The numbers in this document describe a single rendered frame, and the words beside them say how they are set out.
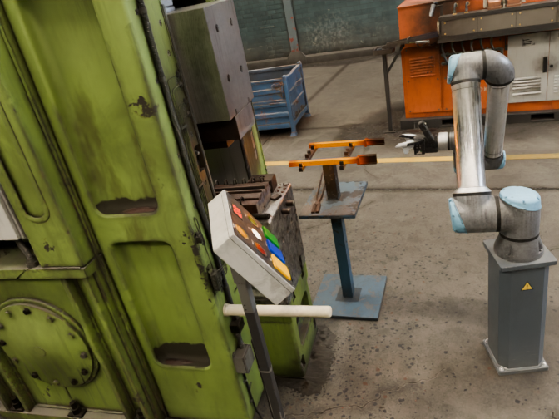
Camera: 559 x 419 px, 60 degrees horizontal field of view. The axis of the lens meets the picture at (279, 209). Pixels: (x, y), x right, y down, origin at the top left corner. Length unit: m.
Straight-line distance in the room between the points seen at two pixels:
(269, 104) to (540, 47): 2.82
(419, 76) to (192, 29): 3.86
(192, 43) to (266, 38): 8.47
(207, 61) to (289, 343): 1.35
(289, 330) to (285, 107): 3.86
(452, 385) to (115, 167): 1.75
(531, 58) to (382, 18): 4.61
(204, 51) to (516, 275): 1.51
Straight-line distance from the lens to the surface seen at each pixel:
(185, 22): 1.84
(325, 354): 2.67
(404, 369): 2.57
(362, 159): 2.40
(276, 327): 2.38
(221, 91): 1.84
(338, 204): 2.58
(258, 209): 2.06
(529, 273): 2.24
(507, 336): 2.43
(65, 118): 1.91
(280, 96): 5.83
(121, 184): 1.93
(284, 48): 10.19
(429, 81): 5.44
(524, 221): 2.13
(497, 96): 2.30
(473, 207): 2.10
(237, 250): 1.41
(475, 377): 2.55
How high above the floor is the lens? 1.85
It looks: 26 degrees down
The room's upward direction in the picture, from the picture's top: 12 degrees counter-clockwise
